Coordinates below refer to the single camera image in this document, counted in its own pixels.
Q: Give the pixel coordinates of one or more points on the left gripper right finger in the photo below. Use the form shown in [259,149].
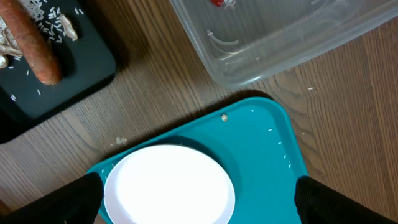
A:
[319,204]

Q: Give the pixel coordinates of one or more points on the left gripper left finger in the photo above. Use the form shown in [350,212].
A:
[76,202]

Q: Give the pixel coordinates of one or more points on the large white plate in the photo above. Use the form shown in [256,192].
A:
[169,184]

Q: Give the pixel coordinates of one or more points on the orange carrot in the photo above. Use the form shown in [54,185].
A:
[33,46]

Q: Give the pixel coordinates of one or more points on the rice and peanut scraps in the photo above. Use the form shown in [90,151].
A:
[52,27]

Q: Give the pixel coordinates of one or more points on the red snack wrapper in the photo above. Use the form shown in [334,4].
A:
[217,3]

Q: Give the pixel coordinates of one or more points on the black waste tray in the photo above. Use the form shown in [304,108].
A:
[87,66]

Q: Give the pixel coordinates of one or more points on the teal serving tray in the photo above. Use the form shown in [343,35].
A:
[254,142]

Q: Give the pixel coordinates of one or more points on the clear plastic bin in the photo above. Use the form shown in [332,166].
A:
[247,40]

